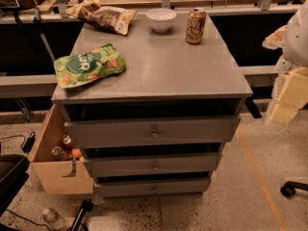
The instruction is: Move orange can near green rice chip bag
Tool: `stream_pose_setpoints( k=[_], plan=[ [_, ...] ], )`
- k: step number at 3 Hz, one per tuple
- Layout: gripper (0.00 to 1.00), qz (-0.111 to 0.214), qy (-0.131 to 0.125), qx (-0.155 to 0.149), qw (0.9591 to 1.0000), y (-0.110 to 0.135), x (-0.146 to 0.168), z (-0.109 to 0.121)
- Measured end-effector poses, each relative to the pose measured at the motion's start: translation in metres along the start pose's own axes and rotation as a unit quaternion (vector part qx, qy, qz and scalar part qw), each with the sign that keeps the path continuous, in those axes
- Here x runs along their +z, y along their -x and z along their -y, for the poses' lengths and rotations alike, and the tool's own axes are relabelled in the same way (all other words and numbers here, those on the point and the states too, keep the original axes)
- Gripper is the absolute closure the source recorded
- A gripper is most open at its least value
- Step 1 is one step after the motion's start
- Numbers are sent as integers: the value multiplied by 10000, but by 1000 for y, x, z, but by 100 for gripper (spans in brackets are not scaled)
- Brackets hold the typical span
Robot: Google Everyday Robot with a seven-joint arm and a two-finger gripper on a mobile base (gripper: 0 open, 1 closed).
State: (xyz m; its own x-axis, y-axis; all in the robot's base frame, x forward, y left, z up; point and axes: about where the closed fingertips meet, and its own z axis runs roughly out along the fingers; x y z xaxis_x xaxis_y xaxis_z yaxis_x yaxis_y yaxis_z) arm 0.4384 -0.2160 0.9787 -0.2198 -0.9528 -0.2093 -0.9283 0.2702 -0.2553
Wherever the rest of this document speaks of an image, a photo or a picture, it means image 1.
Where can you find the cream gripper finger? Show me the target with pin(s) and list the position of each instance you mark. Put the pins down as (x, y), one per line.
(291, 96)

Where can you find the orange soda can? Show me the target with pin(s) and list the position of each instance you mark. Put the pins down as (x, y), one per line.
(195, 25)

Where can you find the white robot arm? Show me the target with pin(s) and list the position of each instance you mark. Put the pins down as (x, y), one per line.
(293, 40)

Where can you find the green rice chip bag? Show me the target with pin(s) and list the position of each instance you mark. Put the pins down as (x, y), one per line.
(81, 69)

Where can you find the brown chip bag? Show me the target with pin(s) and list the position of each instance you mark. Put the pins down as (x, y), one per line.
(106, 18)

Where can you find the black chair caster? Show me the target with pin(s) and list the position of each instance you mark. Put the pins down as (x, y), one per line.
(288, 189)

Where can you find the grey drawer cabinet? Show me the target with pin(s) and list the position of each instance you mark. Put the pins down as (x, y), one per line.
(160, 126)

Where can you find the white bowl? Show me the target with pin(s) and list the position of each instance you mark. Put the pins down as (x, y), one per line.
(160, 20)

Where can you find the orange ball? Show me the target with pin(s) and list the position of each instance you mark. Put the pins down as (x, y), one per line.
(76, 153)

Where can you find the bottle with red label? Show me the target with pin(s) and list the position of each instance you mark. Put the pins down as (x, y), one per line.
(63, 152)

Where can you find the cardboard box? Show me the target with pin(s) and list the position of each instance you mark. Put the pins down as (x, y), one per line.
(57, 177)

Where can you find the black power adapter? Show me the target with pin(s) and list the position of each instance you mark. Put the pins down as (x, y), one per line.
(28, 144)

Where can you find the clear plastic water bottle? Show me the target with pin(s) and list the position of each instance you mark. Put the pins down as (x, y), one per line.
(53, 219)

